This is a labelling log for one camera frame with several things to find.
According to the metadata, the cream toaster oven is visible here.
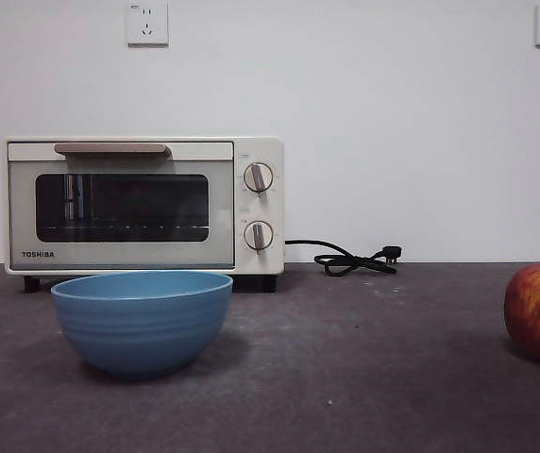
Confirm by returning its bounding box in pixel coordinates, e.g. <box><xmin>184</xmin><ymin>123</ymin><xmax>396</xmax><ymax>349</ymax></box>
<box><xmin>4</xmin><ymin>136</ymin><xmax>285</xmax><ymax>294</ymax></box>

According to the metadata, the beige oven knob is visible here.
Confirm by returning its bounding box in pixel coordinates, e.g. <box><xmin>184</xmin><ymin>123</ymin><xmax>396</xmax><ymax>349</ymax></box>
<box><xmin>243</xmin><ymin>220</ymin><xmax>274</xmax><ymax>255</ymax></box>
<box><xmin>243</xmin><ymin>162</ymin><xmax>273</xmax><ymax>197</ymax></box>

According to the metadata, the black power cable with plug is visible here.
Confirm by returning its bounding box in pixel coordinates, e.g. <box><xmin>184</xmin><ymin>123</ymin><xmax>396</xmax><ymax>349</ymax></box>
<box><xmin>283</xmin><ymin>239</ymin><xmax>403</xmax><ymax>277</ymax></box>

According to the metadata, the blue bowl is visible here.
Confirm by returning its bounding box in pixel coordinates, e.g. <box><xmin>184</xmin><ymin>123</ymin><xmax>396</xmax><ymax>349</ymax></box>
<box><xmin>50</xmin><ymin>269</ymin><xmax>234</xmax><ymax>381</ymax></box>

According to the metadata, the oven door with beige handle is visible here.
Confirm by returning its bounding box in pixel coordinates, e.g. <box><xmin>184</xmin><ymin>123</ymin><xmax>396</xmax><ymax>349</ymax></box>
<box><xmin>7</xmin><ymin>141</ymin><xmax>236</xmax><ymax>271</ymax></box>

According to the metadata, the metal oven wire rack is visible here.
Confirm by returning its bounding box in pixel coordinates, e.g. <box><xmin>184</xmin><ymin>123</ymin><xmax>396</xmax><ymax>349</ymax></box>
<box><xmin>42</xmin><ymin>221</ymin><xmax>205</xmax><ymax>232</ymax></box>

